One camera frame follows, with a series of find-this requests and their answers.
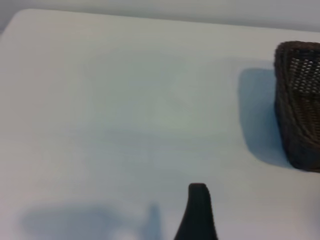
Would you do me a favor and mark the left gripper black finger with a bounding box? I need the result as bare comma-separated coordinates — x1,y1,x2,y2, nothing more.
173,182,219,240

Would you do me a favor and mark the dark brown wicker basket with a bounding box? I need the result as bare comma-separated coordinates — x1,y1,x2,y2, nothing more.
273,40,320,174

